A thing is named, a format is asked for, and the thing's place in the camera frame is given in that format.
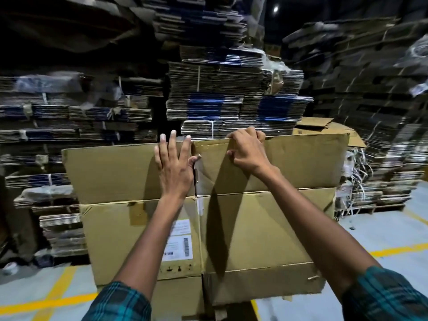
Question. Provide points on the small bright ceiling lamp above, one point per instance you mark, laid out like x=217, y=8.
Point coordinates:
x=275, y=9

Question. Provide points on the person's right forearm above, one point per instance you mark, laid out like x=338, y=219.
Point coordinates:
x=317, y=230

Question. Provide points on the person's left hand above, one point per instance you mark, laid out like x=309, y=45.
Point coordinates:
x=175, y=170

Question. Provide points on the person's left forearm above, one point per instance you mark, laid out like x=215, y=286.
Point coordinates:
x=150, y=250

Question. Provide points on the large yellowish taped carton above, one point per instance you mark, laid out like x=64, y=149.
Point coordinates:
x=117, y=173

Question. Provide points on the loose brown cardboard sheets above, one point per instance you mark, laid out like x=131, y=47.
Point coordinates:
x=321, y=125

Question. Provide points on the person's right hand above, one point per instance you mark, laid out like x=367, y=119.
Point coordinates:
x=250, y=150

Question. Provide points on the stack of white blue sheets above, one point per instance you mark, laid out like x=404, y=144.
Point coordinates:
x=214, y=96

